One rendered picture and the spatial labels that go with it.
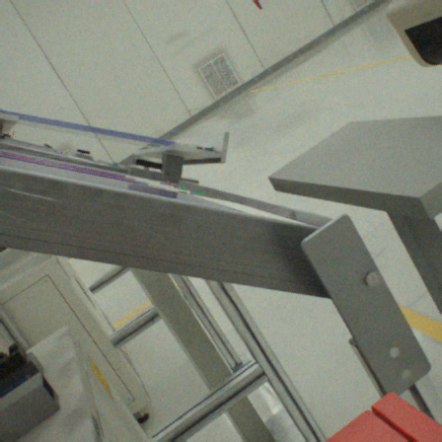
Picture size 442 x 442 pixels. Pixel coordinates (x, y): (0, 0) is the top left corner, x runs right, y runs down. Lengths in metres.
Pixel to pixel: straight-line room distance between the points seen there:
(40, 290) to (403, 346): 1.54
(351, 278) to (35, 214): 0.26
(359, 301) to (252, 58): 8.66
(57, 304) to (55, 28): 6.90
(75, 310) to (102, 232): 1.51
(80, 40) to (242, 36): 2.13
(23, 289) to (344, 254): 1.56
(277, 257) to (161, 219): 0.11
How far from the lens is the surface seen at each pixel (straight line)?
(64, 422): 0.90
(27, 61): 8.68
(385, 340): 0.60
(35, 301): 2.05
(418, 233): 1.30
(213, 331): 2.12
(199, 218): 0.56
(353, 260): 0.57
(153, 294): 1.48
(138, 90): 8.77
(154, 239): 0.56
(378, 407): 0.29
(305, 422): 1.48
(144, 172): 1.24
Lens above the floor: 0.94
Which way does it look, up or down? 14 degrees down
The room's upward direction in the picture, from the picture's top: 31 degrees counter-clockwise
